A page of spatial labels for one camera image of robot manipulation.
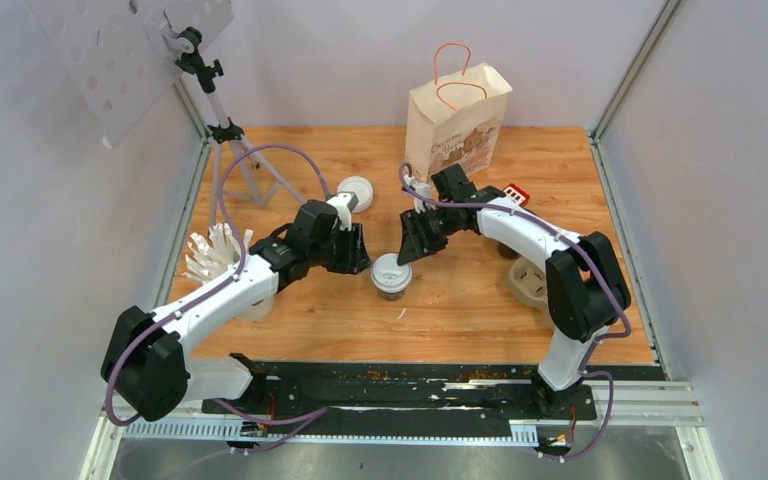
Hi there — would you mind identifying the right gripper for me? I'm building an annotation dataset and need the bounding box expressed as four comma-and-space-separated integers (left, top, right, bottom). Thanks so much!
397, 204, 458, 267

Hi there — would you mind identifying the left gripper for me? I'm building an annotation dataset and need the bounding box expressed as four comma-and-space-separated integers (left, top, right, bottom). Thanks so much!
310, 222, 375, 276

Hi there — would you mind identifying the white coffee lid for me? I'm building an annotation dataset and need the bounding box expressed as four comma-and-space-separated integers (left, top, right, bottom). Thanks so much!
371, 253, 413, 283

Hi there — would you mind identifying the dark coffee cup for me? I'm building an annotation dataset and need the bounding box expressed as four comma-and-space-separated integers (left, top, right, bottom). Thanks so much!
373, 282, 410, 301

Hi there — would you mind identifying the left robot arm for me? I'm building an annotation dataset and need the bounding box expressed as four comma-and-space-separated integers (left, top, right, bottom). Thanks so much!
100, 192, 371, 426

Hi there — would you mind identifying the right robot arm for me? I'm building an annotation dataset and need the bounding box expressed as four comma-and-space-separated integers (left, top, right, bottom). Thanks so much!
397, 162, 631, 418

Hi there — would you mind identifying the white lid stack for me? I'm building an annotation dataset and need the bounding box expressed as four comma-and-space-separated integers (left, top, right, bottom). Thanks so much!
337, 175, 374, 213

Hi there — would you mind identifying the black cup stack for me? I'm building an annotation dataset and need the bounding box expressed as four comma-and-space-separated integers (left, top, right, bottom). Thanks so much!
497, 242, 520, 260

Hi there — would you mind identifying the red box with white grid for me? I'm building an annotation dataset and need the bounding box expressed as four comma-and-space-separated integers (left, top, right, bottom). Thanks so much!
503, 183, 530, 207

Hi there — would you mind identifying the cardboard cup carrier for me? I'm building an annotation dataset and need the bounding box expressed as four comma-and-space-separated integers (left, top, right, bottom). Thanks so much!
505, 257, 555, 330

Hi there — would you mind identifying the grey tripod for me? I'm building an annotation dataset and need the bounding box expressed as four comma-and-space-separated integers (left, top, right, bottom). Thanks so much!
164, 27, 305, 225

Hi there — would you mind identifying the white cup with paper sleeves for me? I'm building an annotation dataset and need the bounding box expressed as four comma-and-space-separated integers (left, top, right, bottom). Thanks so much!
182, 223, 275, 322

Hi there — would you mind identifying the white perforated panel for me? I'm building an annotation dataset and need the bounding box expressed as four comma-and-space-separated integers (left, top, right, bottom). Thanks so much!
26, 0, 234, 148

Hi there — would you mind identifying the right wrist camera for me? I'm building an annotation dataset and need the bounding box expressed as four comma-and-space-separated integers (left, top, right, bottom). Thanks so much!
403, 174, 433, 213

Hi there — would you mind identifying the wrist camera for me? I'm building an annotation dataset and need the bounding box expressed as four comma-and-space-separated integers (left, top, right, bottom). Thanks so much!
326, 191, 358, 231
403, 174, 433, 213

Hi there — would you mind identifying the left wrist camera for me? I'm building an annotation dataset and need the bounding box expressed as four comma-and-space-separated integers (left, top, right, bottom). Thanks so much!
326, 191, 358, 231

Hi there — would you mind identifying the paper bag with orange handles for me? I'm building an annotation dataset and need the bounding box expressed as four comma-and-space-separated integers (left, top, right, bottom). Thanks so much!
405, 42, 512, 182

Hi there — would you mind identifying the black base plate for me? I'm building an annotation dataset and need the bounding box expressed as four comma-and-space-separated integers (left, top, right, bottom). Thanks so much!
230, 361, 597, 438

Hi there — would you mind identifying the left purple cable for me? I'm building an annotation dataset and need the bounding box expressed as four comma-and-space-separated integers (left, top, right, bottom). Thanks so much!
104, 144, 332, 458

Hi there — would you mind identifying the purple cable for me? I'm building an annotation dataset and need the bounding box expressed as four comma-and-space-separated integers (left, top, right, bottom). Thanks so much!
104, 144, 332, 458
398, 162, 633, 462

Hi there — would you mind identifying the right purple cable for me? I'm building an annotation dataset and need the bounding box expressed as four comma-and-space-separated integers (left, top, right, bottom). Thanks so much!
398, 162, 633, 462

